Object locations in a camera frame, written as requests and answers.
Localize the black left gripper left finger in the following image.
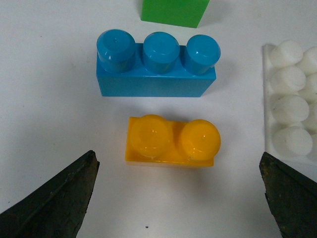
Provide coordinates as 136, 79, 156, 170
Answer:
0, 150, 100, 238

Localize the blue three-stud block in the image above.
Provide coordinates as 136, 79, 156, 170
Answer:
96, 29, 221, 97

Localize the white studded base plate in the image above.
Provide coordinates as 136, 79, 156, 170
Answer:
263, 40, 317, 165

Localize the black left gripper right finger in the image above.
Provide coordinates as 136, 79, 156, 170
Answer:
259, 152, 317, 238

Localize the green two-stud block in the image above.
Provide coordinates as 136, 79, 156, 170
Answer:
141, 0, 209, 28

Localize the yellow two-stud block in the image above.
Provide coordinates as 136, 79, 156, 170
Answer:
125, 115, 221, 168

